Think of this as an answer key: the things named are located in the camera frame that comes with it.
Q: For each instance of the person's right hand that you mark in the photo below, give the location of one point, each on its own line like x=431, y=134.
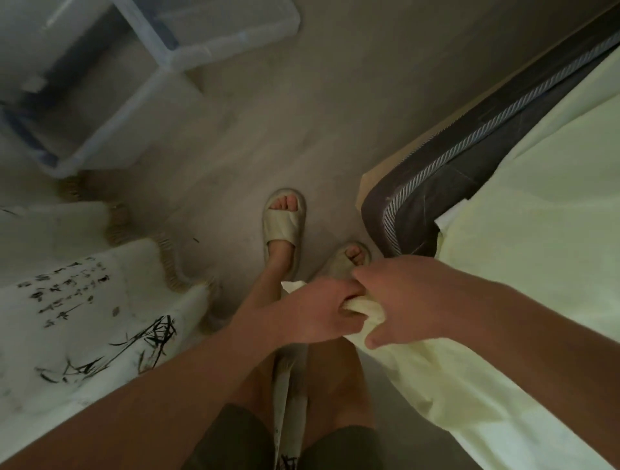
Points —
x=421, y=300

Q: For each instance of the person's left hand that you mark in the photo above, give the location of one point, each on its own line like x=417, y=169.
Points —
x=315, y=312

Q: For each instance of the pale yellow bed sheet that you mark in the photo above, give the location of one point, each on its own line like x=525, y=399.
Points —
x=533, y=232

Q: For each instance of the clear plastic storage bin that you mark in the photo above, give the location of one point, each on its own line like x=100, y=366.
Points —
x=111, y=126

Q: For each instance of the person's right forearm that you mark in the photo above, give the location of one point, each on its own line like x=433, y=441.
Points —
x=557, y=348

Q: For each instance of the person's left forearm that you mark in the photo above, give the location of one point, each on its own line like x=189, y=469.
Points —
x=135, y=406

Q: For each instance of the person's right leg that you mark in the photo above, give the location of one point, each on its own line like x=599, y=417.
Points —
x=339, y=382

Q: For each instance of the dark grey mattress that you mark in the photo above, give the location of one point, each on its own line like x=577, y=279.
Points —
x=426, y=193

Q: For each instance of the beige right slipper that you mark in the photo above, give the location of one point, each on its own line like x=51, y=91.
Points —
x=334, y=264

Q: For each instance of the beige slipper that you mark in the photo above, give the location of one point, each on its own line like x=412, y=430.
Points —
x=281, y=225
x=334, y=264

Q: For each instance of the beige left slipper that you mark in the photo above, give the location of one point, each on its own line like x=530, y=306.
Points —
x=281, y=225

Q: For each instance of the olive green shorts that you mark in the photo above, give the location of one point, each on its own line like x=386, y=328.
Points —
x=232, y=440

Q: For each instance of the white printed curtain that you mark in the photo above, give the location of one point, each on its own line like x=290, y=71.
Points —
x=72, y=314

